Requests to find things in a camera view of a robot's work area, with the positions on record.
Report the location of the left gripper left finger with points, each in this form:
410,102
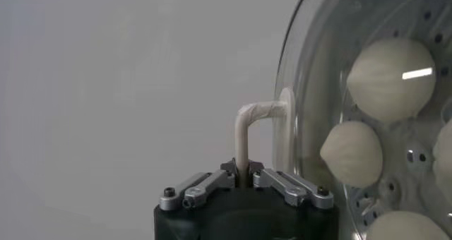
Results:
201,192

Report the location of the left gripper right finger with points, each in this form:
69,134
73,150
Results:
293,192

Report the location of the white steamed baozi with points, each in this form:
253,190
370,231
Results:
388,89
445,156
406,229
353,153

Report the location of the perforated stainless steamer basket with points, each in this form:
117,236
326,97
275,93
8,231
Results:
413,22

